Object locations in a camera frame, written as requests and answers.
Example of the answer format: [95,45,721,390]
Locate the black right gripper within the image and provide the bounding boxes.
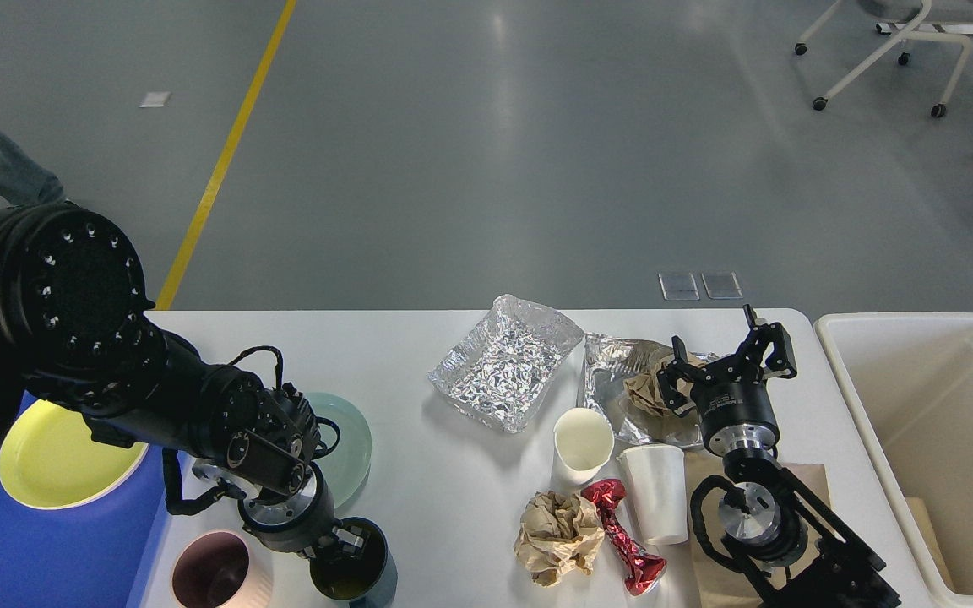
[656,305,798,458]

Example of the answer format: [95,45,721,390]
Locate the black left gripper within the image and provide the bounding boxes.
[238,473,373,562]

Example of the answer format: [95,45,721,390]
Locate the dark teal cup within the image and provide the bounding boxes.
[309,517,399,607]

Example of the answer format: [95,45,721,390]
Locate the mint green plate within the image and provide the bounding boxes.
[305,392,373,509]

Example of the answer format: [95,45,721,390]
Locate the pink ribbed mug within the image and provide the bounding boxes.
[170,529,274,607]

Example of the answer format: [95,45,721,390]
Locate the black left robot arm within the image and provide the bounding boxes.
[0,203,375,563]

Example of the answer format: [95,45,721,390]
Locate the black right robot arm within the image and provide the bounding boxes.
[655,305,902,607]

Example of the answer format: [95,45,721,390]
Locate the crumpled brown paper on foil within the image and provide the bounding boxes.
[624,355,705,418]

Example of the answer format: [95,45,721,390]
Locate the flat foil sheet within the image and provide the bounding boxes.
[578,334,702,449]

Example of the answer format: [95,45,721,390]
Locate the white paper cup inverted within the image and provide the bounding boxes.
[617,445,690,546]

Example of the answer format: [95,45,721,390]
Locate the white paper cup upright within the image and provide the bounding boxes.
[552,407,615,487]

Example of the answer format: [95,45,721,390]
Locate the crumpled brown paper ball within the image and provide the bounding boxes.
[513,491,605,588]

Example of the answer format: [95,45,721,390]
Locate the brown paper bag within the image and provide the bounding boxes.
[686,449,830,607]

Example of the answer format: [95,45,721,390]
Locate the red foil wrapper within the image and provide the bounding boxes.
[579,478,667,597]

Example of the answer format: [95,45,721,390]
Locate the beige plastic bin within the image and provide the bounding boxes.
[814,312,973,607]

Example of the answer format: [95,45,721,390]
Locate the crumpled foil tray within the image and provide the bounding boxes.
[427,294,584,434]

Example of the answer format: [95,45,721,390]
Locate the yellow plate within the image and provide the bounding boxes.
[0,399,149,509]

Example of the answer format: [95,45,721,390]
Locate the blue plastic tray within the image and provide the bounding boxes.
[0,393,175,608]

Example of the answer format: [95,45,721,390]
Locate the white rolling chair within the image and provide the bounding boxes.
[789,1,973,121]

